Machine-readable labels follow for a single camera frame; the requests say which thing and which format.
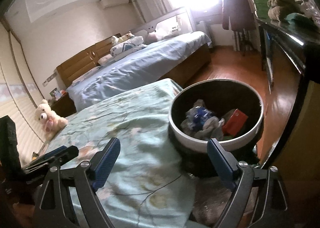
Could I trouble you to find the folded blue white quilt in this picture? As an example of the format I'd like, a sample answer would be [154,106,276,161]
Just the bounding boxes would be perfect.
[110,36,147,57]

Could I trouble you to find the green stacked boxes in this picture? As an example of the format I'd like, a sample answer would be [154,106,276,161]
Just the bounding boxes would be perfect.
[252,0,269,19]

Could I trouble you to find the blue plastic wrapper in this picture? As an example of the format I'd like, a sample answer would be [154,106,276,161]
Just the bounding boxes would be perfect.
[185,106,214,130]

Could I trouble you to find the white pillow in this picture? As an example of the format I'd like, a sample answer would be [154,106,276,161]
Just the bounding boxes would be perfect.
[98,54,115,66]

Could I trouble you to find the wall air conditioner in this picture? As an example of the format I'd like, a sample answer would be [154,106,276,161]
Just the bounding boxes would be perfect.
[99,0,129,9]

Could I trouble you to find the red white milk carton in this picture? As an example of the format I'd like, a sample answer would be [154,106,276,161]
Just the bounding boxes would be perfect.
[222,109,248,136]

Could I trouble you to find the grey crib guard rail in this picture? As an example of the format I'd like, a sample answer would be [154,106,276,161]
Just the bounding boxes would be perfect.
[130,8,196,45]

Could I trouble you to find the black tv cabinet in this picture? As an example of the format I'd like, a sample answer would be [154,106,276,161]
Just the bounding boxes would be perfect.
[256,18,319,96]

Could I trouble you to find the white radiator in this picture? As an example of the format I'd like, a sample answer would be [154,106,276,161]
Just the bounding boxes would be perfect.
[233,29,258,56]

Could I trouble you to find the wooden headboard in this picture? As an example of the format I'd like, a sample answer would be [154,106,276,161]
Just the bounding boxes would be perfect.
[56,37,112,88]

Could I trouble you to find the large blue bed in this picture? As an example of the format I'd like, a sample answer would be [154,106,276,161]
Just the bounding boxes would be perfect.
[67,31,210,112]

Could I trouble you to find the silver snack wrapper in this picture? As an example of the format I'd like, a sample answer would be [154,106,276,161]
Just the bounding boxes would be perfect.
[179,99,226,141]

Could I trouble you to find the dark wooden nightstand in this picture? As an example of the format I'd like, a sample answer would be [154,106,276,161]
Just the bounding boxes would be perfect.
[51,93,76,117]

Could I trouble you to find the white round trash bin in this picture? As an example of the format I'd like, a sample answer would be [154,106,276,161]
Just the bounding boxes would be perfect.
[169,79,264,153]

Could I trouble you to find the plush dog toy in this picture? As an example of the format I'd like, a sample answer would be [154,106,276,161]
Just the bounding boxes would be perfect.
[111,32,134,46]

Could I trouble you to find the cream teddy bear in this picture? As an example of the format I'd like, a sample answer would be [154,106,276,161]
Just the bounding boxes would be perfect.
[35,99,68,141]

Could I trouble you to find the brown plush toy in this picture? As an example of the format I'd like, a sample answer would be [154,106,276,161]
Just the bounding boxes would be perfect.
[267,0,300,21]

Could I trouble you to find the small carrot toy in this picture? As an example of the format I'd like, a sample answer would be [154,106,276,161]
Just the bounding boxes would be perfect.
[31,152,39,161]

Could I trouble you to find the dark red hanging coat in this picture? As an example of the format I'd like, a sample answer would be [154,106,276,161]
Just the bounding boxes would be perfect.
[222,0,255,32]

